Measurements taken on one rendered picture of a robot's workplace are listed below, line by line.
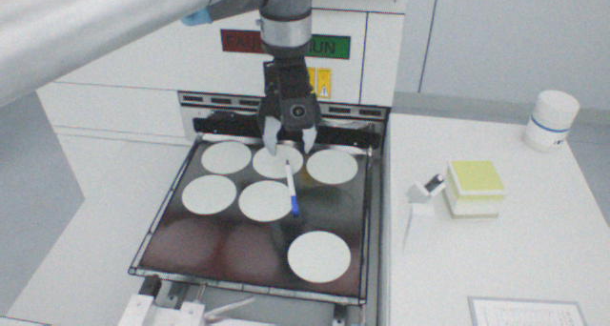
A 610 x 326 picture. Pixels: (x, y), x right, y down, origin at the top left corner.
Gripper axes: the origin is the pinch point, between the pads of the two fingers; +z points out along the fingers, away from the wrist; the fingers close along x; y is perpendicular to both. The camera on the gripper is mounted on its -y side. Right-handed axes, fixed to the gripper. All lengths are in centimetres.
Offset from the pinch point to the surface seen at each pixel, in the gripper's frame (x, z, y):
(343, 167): -10.7, 8.6, 4.0
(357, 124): -15.4, 5.1, 12.7
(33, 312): 46, 17, -16
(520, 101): -147, 88, 131
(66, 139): 54, 18, 34
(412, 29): -81, 49, 150
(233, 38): 8.4, -11.9, 20.5
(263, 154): 4.4, 8.7, 9.8
